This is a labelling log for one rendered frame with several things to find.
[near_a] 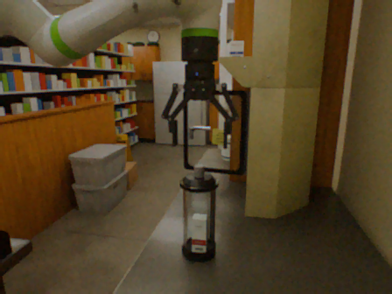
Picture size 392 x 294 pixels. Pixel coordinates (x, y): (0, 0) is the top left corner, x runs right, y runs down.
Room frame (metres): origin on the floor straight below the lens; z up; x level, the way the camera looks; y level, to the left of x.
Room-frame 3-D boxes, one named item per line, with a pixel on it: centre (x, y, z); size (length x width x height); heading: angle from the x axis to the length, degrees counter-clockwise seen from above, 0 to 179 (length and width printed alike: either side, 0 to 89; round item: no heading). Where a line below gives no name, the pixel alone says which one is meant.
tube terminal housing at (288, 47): (1.07, -0.33, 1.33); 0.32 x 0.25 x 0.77; 169
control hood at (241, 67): (1.11, -0.15, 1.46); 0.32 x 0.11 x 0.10; 169
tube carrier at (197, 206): (0.72, 0.00, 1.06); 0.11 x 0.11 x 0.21
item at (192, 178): (0.72, 0.00, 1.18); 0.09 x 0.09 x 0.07
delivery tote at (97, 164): (3.05, 1.12, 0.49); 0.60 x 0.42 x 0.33; 169
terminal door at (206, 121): (1.30, -0.08, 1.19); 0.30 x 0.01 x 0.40; 71
